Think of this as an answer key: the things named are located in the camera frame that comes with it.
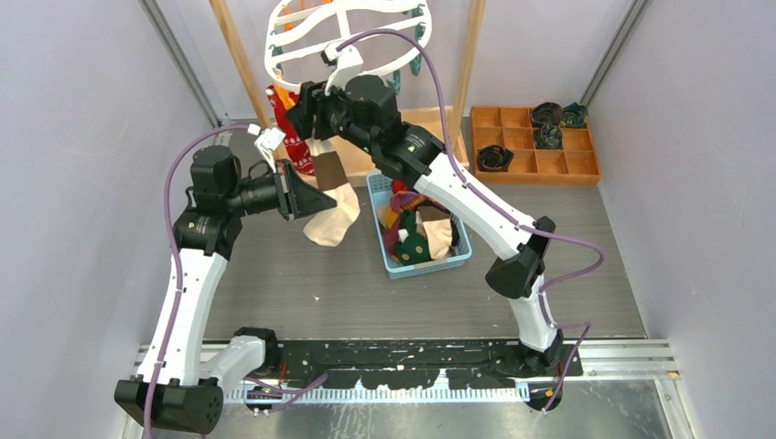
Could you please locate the green dotted sock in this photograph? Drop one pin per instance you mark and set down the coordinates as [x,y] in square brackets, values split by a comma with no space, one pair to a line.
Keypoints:
[411,248]

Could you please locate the purple striped sock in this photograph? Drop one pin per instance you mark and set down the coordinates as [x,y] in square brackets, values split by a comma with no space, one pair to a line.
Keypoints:
[398,203]

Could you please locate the light blue plastic basket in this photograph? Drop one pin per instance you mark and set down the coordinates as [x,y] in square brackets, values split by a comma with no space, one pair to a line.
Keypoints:
[379,188]

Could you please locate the rolled dark sock top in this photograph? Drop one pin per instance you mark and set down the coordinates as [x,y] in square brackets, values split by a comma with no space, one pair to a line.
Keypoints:
[546,113]

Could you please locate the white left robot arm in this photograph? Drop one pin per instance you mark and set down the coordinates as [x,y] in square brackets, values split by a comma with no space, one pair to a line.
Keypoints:
[173,389]

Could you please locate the rolled dark sock middle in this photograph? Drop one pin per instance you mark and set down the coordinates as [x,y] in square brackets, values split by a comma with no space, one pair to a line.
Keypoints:
[548,137]

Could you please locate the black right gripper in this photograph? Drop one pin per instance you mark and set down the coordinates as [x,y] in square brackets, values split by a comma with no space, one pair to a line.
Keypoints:
[313,101]

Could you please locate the rolled dark sock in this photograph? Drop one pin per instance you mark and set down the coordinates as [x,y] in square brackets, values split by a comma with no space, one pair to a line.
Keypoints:
[546,113]
[548,137]
[494,159]
[574,116]

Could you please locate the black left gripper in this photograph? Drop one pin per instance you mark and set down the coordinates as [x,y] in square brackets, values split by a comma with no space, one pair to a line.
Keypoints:
[296,198]

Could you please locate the rolled dark sock right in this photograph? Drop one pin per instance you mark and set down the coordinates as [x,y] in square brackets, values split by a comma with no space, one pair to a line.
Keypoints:
[574,116]

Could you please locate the white round clip hanger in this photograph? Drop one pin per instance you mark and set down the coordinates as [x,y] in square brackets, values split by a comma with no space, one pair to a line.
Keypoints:
[308,30]

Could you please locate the rolled dark sock left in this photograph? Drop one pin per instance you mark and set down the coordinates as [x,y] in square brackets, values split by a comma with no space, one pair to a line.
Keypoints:
[494,159]

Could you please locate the red snowflake sock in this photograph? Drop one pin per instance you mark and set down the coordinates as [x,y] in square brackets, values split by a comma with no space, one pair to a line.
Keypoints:
[297,149]

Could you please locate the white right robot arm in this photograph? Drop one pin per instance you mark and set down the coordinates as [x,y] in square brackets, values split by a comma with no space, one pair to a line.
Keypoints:
[364,112]

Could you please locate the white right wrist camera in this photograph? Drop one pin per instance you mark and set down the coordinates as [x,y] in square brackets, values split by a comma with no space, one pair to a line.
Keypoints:
[347,63]

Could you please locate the orange wooden compartment tray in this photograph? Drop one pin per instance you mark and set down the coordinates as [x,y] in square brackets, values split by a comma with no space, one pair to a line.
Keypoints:
[510,126]

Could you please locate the red santa sock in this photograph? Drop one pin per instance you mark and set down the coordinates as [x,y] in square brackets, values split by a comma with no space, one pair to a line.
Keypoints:
[398,186]

